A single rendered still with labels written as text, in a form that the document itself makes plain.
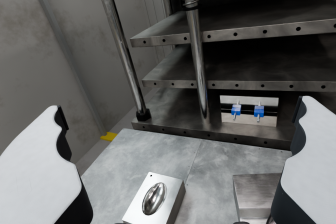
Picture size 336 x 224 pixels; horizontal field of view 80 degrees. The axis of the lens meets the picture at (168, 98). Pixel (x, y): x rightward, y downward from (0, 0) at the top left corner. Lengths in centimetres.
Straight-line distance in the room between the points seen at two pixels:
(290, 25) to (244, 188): 63
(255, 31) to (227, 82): 27
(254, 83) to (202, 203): 58
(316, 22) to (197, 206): 80
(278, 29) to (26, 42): 188
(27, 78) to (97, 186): 135
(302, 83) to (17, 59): 200
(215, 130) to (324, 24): 65
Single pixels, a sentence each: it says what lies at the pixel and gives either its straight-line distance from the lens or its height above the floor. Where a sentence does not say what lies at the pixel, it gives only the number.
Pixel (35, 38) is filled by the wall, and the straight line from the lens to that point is 218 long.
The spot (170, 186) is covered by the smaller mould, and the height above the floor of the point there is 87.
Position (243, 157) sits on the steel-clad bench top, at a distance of 98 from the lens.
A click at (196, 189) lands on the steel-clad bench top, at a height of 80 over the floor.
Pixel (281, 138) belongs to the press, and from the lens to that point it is 110.
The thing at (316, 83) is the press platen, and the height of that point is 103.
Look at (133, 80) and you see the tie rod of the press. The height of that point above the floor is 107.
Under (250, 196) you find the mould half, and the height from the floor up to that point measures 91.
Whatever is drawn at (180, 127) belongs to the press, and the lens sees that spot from 118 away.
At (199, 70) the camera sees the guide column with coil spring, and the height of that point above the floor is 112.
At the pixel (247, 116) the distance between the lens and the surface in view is 114.
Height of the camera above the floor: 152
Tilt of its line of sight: 29 degrees down
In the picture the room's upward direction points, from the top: 13 degrees counter-clockwise
